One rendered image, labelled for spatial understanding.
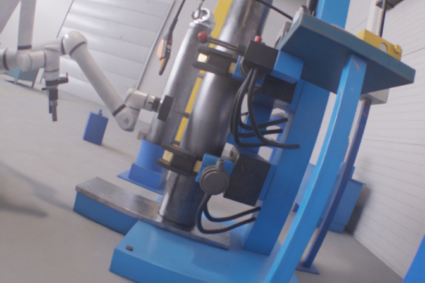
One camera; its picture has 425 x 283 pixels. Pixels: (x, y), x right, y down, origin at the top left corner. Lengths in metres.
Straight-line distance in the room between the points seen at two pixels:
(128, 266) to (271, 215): 0.86
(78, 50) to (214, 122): 0.81
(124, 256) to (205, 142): 0.78
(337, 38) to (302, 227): 0.53
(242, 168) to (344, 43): 0.84
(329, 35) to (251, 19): 1.00
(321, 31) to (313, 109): 0.98
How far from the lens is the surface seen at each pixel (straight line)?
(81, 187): 1.96
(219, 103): 1.90
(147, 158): 3.26
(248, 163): 1.65
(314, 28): 1.02
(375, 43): 1.14
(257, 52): 1.36
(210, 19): 3.42
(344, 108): 1.04
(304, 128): 1.94
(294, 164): 1.94
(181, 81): 3.26
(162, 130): 3.25
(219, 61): 1.72
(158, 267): 1.42
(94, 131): 4.51
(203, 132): 1.89
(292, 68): 1.36
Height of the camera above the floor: 0.69
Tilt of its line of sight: 2 degrees down
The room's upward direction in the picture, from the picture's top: 19 degrees clockwise
